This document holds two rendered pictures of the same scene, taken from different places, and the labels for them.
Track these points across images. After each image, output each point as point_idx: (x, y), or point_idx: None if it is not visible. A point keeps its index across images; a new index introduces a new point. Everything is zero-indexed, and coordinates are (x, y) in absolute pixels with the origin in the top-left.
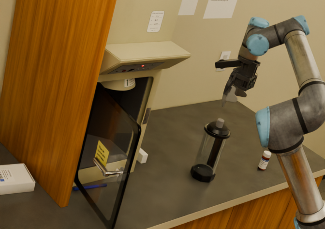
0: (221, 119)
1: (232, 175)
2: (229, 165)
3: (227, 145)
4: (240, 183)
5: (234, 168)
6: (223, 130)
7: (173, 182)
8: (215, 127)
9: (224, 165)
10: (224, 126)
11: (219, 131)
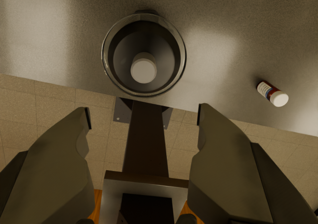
0: (149, 71)
1: (197, 68)
2: (224, 47)
3: (301, 1)
4: (186, 86)
5: (222, 58)
6: (133, 85)
7: (75, 11)
8: (128, 61)
9: (215, 41)
10: (165, 73)
11: (119, 79)
